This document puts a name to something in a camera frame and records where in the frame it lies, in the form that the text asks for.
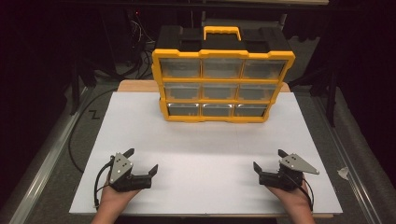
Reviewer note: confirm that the grey box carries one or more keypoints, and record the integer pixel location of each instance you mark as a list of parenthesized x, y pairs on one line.
[(258, 22)]

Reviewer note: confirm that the white tape scrap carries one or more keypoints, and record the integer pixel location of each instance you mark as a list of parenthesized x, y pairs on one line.
[(343, 173)]

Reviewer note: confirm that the aluminium rail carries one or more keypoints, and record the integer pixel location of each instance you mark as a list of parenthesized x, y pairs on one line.
[(345, 149), (46, 155)]

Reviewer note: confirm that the black metal stand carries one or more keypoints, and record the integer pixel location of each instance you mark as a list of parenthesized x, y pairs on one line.
[(332, 93), (75, 87)]

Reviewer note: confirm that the yellow black drawer organizer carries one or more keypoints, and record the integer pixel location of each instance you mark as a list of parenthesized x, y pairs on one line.
[(222, 42)]

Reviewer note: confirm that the set of clear plastic drawers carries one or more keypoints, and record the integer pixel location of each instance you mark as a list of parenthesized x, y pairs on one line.
[(220, 90)]

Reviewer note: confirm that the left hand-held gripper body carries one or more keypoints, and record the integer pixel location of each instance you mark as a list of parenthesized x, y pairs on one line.
[(124, 179)]

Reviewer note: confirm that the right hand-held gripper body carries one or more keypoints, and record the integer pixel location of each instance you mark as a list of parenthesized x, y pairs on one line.
[(285, 179)]

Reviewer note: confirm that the person's left hand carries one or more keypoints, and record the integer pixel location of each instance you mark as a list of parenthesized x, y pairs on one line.
[(113, 200)]

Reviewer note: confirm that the white board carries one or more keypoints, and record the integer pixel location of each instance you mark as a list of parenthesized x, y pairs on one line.
[(202, 155)]

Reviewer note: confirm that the person's right hand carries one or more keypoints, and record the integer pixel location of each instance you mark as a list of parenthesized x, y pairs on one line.
[(295, 199)]

